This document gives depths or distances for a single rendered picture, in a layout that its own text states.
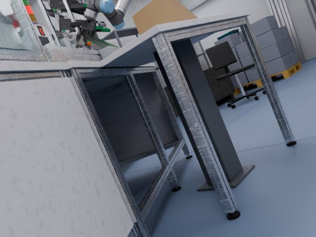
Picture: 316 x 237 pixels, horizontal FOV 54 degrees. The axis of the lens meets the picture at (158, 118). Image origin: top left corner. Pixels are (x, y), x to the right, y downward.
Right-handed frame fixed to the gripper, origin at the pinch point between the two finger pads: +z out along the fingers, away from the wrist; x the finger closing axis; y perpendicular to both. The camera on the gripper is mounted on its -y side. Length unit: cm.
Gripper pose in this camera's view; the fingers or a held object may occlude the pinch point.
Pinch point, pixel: (77, 47)
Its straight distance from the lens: 208.7
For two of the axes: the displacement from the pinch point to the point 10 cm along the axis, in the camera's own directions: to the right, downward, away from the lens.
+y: 9.1, 3.9, -1.3
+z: -3.5, 9.1, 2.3
